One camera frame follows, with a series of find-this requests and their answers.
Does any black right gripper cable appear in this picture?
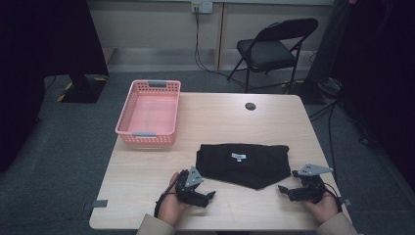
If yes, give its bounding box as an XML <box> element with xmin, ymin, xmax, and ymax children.
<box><xmin>322</xmin><ymin>181</ymin><xmax>344</xmax><ymax>213</ymax></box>

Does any white wall outlet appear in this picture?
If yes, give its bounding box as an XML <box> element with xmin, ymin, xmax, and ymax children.
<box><xmin>190</xmin><ymin>0</ymin><xmax>214</xmax><ymax>15</ymax></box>

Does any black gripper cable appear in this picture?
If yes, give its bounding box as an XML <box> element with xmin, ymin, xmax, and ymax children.
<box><xmin>153</xmin><ymin>181</ymin><xmax>179</xmax><ymax>219</ymax></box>
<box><xmin>322</xmin><ymin>181</ymin><xmax>344</xmax><ymax>213</ymax></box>

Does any dark curtain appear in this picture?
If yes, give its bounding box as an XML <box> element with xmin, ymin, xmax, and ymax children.
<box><xmin>306</xmin><ymin>0</ymin><xmax>415</xmax><ymax>192</ymax></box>
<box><xmin>0</xmin><ymin>0</ymin><xmax>111</xmax><ymax>174</ymax></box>

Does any pink plastic basket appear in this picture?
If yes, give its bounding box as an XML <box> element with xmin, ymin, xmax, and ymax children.
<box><xmin>115</xmin><ymin>78</ymin><xmax>182</xmax><ymax>146</ymax></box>

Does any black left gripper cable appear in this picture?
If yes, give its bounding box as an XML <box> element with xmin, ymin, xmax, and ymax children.
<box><xmin>153</xmin><ymin>181</ymin><xmax>179</xmax><ymax>219</ymax></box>

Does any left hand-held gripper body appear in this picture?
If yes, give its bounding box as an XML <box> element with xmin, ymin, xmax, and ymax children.
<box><xmin>174</xmin><ymin>165</ymin><xmax>209</xmax><ymax>209</ymax></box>

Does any black folding chair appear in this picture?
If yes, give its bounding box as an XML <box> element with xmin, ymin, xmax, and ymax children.
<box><xmin>226</xmin><ymin>17</ymin><xmax>320</xmax><ymax>94</ymax></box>

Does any black floor cable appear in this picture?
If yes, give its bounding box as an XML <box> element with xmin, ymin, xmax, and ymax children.
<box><xmin>307</xmin><ymin>97</ymin><xmax>381</xmax><ymax>184</ymax></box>

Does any person's right hand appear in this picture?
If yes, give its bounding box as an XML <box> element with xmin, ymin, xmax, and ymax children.
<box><xmin>300</xmin><ymin>190</ymin><xmax>341</xmax><ymax>226</ymax></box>

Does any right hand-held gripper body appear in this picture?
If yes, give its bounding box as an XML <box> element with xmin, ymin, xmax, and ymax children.
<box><xmin>291</xmin><ymin>163</ymin><xmax>335</xmax><ymax>204</ymax></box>

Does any black t-shirt with blue print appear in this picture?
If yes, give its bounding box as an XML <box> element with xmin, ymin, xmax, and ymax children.
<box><xmin>195</xmin><ymin>142</ymin><xmax>293</xmax><ymax>191</ymax></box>

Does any black stand base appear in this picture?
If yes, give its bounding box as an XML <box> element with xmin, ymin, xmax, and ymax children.
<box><xmin>56</xmin><ymin>73</ymin><xmax>109</xmax><ymax>105</ymax></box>

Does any black wall outlet cable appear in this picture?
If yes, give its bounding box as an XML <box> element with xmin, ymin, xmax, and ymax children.
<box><xmin>194</xmin><ymin>11</ymin><xmax>250</xmax><ymax>90</ymax></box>

